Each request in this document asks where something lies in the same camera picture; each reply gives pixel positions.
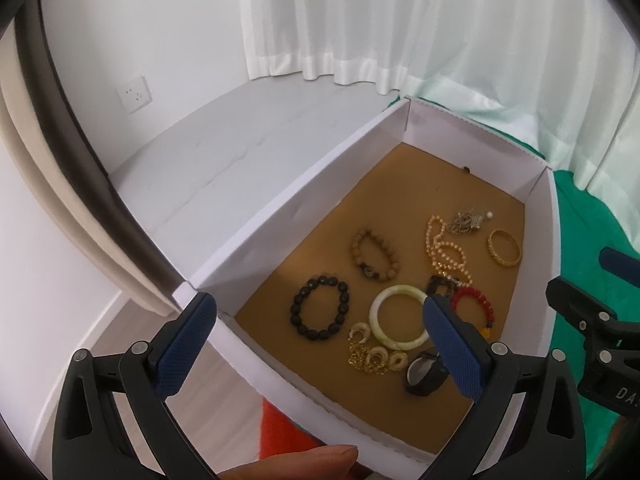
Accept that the green table cloth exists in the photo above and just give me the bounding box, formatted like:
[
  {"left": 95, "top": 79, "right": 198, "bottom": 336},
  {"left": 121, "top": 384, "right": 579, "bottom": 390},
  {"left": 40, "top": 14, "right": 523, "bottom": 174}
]
[{"left": 552, "top": 170, "right": 640, "bottom": 476}]

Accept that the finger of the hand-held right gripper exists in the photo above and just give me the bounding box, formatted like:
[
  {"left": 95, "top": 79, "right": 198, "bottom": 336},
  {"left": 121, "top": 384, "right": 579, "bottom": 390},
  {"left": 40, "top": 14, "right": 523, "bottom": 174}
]
[
  {"left": 599, "top": 247, "right": 640, "bottom": 283},
  {"left": 547, "top": 277, "right": 640, "bottom": 366}
]

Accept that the pale jade bangle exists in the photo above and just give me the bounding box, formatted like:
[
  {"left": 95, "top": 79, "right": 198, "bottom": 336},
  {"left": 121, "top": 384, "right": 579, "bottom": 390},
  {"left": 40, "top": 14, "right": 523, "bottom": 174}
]
[{"left": 369, "top": 285, "right": 436, "bottom": 351}]

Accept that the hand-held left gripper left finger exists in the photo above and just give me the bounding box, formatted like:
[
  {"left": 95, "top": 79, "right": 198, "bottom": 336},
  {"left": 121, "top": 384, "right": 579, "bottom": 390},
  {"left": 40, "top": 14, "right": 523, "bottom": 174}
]
[{"left": 52, "top": 292, "right": 218, "bottom": 480}]

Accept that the black bead bracelet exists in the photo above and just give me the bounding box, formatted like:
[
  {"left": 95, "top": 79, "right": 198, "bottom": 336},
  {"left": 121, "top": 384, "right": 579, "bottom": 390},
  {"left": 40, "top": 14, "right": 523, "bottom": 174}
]
[{"left": 290, "top": 274, "right": 353, "bottom": 343}]

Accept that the gold bangle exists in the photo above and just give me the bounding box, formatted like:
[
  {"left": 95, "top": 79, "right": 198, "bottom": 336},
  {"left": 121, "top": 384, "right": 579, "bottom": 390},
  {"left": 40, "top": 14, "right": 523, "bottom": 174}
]
[{"left": 487, "top": 228, "right": 523, "bottom": 268}]

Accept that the gold ring chain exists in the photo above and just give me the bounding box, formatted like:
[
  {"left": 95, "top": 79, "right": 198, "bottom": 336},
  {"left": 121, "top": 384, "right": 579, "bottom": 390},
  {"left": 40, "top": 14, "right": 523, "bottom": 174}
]
[{"left": 346, "top": 322, "right": 410, "bottom": 375}]

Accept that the white wall socket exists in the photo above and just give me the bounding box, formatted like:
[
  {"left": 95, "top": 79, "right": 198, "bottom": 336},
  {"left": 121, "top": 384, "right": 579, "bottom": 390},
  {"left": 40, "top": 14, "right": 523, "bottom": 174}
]
[{"left": 117, "top": 75, "right": 151, "bottom": 113}]

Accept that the white curtain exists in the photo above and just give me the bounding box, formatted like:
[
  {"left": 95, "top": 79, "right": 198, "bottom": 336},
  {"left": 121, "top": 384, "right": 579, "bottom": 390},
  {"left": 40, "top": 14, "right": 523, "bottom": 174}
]
[{"left": 240, "top": 0, "right": 640, "bottom": 196}]

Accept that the white cardboard box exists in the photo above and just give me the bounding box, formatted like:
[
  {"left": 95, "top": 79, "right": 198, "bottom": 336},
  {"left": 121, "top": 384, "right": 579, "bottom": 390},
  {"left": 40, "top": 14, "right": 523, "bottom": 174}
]
[{"left": 172, "top": 95, "right": 560, "bottom": 478}]

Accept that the silver necklace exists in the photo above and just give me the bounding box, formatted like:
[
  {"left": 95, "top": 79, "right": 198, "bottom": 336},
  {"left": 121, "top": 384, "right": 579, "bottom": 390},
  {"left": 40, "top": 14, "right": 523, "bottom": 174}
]
[{"left": 447, "top": 208, "right": 495, "bottom": 236}]

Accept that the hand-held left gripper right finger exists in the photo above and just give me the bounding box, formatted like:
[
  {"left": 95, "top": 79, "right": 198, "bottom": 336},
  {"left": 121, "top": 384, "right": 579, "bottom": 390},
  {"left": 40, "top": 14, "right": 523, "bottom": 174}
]
[{"left": 415, "top": 295, "right": 586, "bottom": 480}]

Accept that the person's left hand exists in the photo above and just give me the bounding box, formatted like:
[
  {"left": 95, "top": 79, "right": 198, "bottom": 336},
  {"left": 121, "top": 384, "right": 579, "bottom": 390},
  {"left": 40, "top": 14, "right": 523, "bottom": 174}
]
[{"left": 215, "top": 444, "right": 360, "bottom": 480}]

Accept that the brown bead bracelet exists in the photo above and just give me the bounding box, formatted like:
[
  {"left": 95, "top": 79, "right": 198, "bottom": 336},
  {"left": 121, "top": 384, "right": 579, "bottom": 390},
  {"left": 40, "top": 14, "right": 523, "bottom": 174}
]
[{"left": 350, "top": 228, "right": 401, "bottom": 282}]

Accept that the orange cloth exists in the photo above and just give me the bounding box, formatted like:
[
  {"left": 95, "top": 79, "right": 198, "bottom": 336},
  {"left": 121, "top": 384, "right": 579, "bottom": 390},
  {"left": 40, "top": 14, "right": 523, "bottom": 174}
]
[{"left": 260, "top": 399, "right": 323, "bottom": 473}]

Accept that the gold bead necklace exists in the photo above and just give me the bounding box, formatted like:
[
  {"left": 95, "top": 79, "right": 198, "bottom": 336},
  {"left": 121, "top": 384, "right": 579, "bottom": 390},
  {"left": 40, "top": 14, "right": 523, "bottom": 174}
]
[{"left": 425, "top": 215, "right": 473, "bottom": 286}]

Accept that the red bead bracelet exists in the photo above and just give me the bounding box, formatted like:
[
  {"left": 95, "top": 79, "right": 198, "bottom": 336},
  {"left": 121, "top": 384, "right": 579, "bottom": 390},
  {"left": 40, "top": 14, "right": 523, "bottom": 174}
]
[{"left": 450, "top": 287, "right": 497, "bottom": 341}]

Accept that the green pendant black cord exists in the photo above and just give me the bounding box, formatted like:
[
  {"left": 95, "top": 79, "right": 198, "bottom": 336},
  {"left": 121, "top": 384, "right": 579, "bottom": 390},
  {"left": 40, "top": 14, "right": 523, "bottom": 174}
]
[{"left": 426, "top": 275, "right": 458, "bottom": 301}]

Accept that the black wrist watch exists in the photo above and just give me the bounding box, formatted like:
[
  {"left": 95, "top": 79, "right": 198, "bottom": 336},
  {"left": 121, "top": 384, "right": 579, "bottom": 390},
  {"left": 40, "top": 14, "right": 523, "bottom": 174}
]
[{"left": 404, "top": 350, "right": 451, "bottom": 397}]

